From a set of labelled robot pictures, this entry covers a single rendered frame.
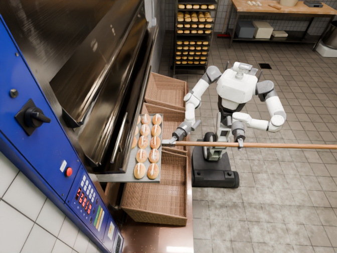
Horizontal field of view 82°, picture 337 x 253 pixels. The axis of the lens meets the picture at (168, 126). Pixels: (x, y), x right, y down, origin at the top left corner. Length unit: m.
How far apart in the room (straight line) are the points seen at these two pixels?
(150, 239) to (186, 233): 0.28
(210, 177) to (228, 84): 1.19
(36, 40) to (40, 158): 0.30
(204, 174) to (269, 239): 0.88
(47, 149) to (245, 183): 2.37
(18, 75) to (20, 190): 0.27
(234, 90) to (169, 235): 1.20
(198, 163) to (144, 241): 1.16
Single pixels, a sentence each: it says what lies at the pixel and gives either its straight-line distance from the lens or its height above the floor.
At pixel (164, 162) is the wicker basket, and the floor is 0.61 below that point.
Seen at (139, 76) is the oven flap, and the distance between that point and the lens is 1.53.
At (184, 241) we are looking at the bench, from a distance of 1.68.
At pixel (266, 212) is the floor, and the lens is 2.61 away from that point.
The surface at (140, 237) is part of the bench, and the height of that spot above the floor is 0.58.
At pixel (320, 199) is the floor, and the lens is 3.01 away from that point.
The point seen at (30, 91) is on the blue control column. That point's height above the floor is 1.94.
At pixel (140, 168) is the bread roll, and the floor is 1.25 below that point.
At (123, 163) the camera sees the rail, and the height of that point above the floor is 1.44.
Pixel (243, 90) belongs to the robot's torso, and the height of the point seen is 1.37.
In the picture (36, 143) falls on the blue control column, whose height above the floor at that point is 1.84.
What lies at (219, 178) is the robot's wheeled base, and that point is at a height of 0.19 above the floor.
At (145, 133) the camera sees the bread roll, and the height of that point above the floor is 1.23.
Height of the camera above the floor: 2.21
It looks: 46 degrees down
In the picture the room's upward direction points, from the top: 1 degrees clockwise
